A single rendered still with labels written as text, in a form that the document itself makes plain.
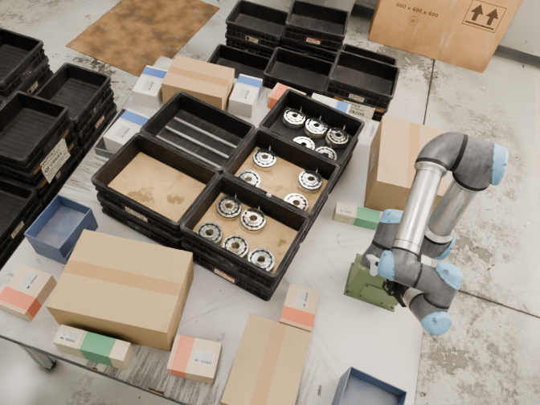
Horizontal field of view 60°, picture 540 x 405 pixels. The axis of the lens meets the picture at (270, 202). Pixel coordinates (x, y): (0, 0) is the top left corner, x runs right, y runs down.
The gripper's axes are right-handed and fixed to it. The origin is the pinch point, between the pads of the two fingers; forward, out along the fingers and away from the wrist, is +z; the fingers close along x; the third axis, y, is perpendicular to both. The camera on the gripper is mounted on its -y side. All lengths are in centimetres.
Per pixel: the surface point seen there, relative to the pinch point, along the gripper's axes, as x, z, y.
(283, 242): -26.0, 29.2, 14.2
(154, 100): -79, 109, -14
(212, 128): -53, 83, -12
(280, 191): -25, 50, 1
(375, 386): 3.0, -16.2, 42.1
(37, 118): -136, 140, 13
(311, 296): -15.3, 13.6, 27.9
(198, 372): -56, -4, 49
